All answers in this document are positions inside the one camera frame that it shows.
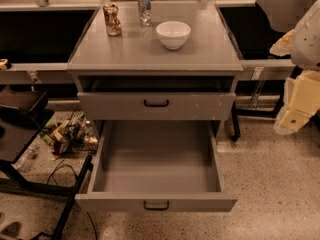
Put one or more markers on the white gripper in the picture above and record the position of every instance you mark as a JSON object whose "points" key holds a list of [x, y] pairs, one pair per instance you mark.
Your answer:
{"points": [[307, 40]]}

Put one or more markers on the grey drawer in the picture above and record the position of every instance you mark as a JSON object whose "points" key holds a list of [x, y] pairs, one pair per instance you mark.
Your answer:
{"points": [[157, 166], [158, 97]]}

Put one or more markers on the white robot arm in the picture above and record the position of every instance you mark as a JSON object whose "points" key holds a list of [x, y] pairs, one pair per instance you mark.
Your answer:
{"points": [[305, 49]]}

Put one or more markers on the grey drawer cabinet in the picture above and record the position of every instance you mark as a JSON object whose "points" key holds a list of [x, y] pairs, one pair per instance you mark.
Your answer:
{"points": [[139, 52]]}

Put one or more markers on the grey top drawer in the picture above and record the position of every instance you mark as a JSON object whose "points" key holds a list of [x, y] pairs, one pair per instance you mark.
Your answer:
{"points": [[158, 97]]}

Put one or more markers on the black chair right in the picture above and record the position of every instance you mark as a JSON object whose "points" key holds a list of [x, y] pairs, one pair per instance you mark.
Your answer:
{"points": [[256, 30]]}

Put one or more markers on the white bowl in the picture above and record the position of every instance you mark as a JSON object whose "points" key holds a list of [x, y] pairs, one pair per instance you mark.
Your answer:
{"points": [[173, 34]]}

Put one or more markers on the silver soda can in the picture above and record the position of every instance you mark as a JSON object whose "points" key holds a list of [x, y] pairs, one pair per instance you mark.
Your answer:
{"points": [[144, 10]]}

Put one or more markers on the plastic bottle on floor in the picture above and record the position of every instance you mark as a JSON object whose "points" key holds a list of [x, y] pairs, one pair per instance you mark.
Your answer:
{"points": [[25, 162]]}

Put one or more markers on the yellow tape roll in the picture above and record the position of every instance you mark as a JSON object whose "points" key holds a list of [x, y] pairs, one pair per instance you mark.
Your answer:
{"points": [[4, 64]]}

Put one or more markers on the wire basket with trash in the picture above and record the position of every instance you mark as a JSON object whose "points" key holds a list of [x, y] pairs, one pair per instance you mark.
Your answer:
{"points": [[72, 135]]}

